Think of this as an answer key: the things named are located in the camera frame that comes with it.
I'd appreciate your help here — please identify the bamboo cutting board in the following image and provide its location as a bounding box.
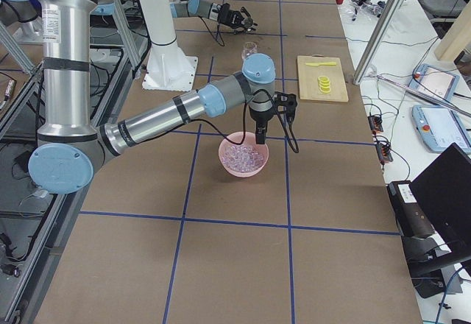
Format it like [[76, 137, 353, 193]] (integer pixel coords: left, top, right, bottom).
[[297, 55, 349, 103]]

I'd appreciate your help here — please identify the clear wine glass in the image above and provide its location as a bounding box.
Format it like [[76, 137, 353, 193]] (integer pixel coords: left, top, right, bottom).
[[241, 41, 258, 61]]

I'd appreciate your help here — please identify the plastic bag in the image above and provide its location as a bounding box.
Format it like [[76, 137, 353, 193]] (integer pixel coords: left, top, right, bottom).
[[350, 0, 386, 21]]

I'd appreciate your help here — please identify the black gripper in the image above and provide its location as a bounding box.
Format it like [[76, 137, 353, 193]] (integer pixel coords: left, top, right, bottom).
[[217, 3, 257, 33], [249, 101, 273, 144]]

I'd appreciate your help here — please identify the pink ribbed bowl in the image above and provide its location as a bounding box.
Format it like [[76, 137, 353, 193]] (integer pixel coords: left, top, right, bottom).
[[218, 132, 269, 177]]

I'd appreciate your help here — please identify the aluminium frame post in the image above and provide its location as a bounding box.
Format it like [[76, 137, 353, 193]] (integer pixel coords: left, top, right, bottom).
[[353, 0, 404, 85]]

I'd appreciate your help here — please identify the black laptop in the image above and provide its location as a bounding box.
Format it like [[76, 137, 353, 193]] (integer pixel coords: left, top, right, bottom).
[[410, 143, 470, 246]]

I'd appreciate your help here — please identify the black box device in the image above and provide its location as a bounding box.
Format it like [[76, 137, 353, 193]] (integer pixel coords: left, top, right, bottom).
[[387, 180, 434, 239]]

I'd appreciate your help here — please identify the yellow plastic knife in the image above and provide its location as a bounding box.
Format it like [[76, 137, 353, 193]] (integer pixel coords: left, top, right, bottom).
[[305, 61, 337, 67]]

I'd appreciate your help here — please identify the wooden post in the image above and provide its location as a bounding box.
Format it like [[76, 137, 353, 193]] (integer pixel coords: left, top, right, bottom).
[[434, 2, 471, 62]]

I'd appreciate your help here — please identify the grey office chair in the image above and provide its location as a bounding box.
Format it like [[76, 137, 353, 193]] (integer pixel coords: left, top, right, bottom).
[[417, 0, 467, 24]]

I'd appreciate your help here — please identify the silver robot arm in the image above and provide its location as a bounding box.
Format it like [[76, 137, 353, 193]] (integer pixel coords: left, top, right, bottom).
[[28, 0, 280, 194], [170, 0, 258, 34]]

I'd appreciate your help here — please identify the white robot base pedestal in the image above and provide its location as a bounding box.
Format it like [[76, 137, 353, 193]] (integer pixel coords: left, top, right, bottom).
[[139, 0, 198, 91]]

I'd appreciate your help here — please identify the clear ice cube pile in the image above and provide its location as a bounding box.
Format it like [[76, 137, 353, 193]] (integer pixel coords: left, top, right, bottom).
[[222, 145, 265, 173]]

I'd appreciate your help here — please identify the blue teach pendant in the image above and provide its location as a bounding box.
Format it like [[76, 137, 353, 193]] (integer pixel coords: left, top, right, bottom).
[[408, 63, 459, 101], [411, 105, 470, 154]]

